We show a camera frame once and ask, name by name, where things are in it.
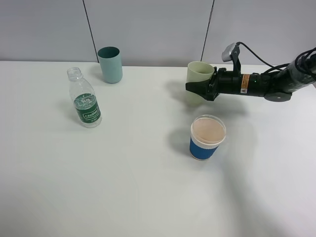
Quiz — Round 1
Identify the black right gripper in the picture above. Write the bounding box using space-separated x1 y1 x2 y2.
185 68 268 101

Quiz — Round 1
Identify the pale green plastic cup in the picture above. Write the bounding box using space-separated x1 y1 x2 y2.
185 61 215 107

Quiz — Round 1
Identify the clear bottle green label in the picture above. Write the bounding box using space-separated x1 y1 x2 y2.
67 67 102 128

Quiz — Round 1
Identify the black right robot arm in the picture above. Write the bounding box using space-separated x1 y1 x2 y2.
186 42 316 102

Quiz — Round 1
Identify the blue sleeved glass cup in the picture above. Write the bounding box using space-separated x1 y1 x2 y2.
189 115 227 160

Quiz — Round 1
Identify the teal plastic cup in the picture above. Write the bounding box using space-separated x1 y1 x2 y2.
97 46 123 84

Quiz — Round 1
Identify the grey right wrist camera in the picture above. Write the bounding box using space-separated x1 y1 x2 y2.
221 43 241 77

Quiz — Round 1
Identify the black right camera cable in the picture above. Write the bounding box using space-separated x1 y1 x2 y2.
237 41 316 75

